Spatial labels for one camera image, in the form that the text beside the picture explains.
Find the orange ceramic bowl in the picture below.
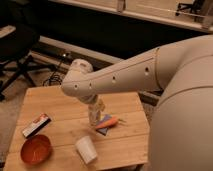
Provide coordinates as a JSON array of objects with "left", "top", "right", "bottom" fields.
[{"left": 20, "top": 134, "right": 52, "bottom": 165}]

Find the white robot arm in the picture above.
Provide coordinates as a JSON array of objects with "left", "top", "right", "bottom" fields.
[{"left": 61, "top": 35, "right": 213, "bottom": 171}]

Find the small clear bottle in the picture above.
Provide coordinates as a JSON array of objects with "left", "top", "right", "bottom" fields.
[{"left": 88, "top": 98, "right": 105, "bottom": 126}]

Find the orange toy carrot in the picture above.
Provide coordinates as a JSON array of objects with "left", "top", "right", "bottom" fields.
[{"left": 95, "top": 117, "right": 118, "bottom": 130}]

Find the blue sponge pad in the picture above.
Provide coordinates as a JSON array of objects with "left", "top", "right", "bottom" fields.
[{"left": 96, "top": 114, "right": 112, "bottom": 135}]

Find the white paper cup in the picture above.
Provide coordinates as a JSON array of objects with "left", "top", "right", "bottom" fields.
[{"left": 75, "top": 136, "right": 98, "bottom": 164}]

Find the red and black box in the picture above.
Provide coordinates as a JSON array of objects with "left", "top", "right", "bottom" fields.
[{"left": 22, "top": 114, "right": 51, "bottom": 138}]

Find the black office chair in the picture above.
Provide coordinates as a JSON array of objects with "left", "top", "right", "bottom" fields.
[{"left": 0, "top": 24, "right": 56, "bottom": 101}]

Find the black cable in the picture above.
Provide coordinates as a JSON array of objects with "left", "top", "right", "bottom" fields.
[{"left": 42, "top": 52, "right": 72, "bottom": 87}]

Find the wooden beam rail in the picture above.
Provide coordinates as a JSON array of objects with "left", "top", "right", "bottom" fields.
[{"left": 32, "top": 36, "right": 121, "bottom": 69}]

